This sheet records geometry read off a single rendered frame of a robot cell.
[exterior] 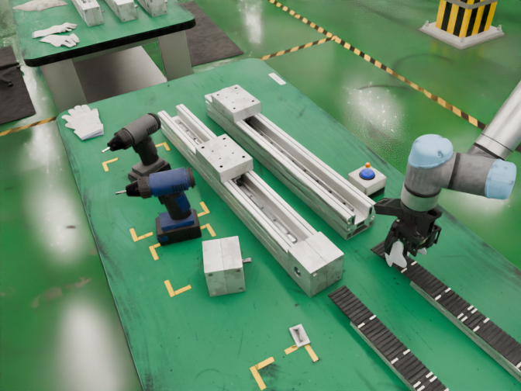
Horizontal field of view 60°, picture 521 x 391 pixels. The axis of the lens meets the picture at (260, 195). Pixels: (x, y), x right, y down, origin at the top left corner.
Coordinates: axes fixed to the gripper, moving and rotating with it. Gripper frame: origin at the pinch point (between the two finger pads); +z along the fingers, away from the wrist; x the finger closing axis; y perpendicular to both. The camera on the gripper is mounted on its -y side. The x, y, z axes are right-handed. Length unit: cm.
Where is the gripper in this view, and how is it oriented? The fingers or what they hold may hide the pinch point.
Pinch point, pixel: (397, 255)
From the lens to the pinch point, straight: 118.3
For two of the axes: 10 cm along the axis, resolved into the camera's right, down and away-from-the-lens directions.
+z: 0.5, 7.4, 6.7
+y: 5.4, 5.4, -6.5
